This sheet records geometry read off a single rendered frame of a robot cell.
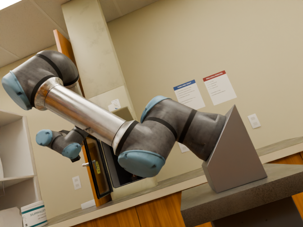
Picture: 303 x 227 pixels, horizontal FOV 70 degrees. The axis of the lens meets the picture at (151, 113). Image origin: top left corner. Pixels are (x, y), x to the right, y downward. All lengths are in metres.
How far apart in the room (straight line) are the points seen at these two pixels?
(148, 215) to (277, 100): 1.43
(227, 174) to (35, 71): 0.61
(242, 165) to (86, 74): 1.46
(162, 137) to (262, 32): 1.87
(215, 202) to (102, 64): 1.46
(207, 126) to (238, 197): 0.20
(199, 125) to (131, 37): 1.81
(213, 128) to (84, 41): 1.53
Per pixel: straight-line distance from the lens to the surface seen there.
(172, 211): 1.26
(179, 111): 0.65
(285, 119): 2.10
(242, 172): 0.60
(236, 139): 0.60
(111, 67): 1.75
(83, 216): 1.38
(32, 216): 1.63
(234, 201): 0.54
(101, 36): 1.91
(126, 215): 1.32
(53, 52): 0.79
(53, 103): 0.68
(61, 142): 1.04
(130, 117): 1.53
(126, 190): 1.58
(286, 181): 0.57
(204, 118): 0.64
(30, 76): 0.72
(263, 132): 2.02
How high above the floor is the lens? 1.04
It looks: 14 degrees up
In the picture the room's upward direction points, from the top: 19 degrees counter-clockwise
